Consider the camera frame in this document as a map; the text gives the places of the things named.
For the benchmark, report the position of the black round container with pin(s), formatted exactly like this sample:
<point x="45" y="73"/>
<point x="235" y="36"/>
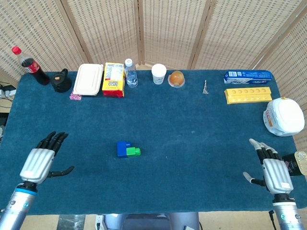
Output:
<point x="61" y="82"/>

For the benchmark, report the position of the blue toothpaste box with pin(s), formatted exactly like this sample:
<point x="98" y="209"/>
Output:
<point x="248" y="77"/>

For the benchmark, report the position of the green toy brick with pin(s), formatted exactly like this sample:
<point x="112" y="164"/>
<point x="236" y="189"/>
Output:
<point x="133" y="151"/>

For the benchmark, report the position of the blue table cloth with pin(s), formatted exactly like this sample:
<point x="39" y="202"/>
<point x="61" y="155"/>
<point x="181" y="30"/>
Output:
<point x="180" y="124"/>

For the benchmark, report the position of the pink patterned packet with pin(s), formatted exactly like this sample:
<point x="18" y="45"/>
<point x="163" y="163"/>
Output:
<point x="75" y="97"/>

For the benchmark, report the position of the cola bottle red cap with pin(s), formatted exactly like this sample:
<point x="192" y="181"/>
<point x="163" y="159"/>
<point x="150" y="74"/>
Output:
<point x="33" y="68"/>

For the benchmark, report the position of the orange jelly cup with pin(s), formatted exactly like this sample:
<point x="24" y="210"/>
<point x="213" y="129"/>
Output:
<point x="177" y="78"/>

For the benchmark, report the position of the white paper cup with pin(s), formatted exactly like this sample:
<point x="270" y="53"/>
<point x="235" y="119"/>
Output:
<point x="158" y="73"/>

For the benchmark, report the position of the blue toy brick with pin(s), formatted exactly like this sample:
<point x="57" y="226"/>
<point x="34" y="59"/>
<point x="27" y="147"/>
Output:
<point x="121" y="149"/>

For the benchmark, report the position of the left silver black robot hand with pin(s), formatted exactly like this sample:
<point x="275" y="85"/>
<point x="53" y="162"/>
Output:
<point x="36" y="165"/>

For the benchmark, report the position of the black gold tin can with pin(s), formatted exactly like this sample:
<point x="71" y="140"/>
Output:
<point x="295" y="165"/>

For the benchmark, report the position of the clear water bottle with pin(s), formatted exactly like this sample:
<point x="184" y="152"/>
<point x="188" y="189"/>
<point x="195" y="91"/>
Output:
<point x="131" y="75"/>

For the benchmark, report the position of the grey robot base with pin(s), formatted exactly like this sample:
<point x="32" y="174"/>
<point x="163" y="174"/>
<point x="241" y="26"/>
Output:
<point x="144" y="221"/>

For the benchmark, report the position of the yellow plastic tray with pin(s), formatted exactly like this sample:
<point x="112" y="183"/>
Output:
<point x="248" y="95"/>

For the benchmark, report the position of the white round tub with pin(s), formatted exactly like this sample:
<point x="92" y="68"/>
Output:
<point x="285" y="117"/>

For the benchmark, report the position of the beige lidded lunch box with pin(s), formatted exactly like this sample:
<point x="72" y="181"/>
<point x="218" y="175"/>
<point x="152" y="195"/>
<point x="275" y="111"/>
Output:
<point x="87" y="79"/>

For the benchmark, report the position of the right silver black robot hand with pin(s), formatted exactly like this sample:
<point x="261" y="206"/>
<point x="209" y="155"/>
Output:
<point x="275" y="175"/>

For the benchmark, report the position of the woven folding screen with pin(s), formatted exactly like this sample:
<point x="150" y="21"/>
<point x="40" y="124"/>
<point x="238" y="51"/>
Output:
<point x="168" y="28"/>

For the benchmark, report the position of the yellow snack bag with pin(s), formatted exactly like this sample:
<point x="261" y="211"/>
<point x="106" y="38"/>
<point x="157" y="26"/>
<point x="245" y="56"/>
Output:
<point x="114" y="80"/>

